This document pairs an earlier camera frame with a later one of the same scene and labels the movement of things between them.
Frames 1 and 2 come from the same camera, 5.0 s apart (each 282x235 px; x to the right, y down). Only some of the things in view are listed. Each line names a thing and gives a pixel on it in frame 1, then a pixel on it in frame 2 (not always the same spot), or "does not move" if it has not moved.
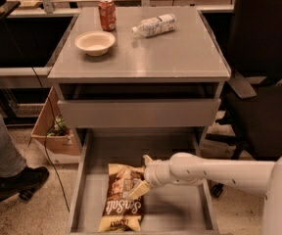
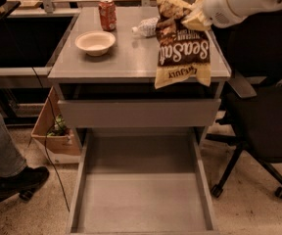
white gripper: (154, 174) -> (215, 6)
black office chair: (258, 40) does not move
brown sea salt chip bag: (121, 212) -> (183, 50)
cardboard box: (51, 130) does not move
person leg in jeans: (2, 157) does not move
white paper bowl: (95, 43) does not move
